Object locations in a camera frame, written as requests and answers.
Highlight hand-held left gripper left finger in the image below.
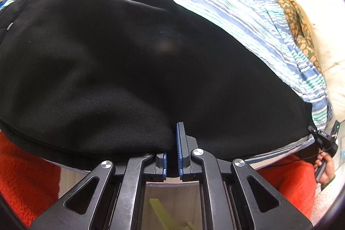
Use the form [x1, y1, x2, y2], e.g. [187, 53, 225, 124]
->
[30, 152, 168, 230]

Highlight person's right hand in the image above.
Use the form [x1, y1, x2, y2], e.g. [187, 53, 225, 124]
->
[315, 151, 335, 189]

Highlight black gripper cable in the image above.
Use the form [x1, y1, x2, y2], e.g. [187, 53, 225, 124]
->
[270, 153, 325, 167]

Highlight yellow floral quilt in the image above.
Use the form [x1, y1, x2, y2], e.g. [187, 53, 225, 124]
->
[256, 0, 322, 72]

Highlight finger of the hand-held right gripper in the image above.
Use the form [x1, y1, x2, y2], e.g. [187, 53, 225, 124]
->
[308, 126, 322, 140]

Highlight black pants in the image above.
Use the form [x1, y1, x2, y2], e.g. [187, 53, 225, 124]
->
[0, 0, 315, 169]

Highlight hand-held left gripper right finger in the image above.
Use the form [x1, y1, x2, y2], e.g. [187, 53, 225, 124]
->
[175, 122, 314, 230]

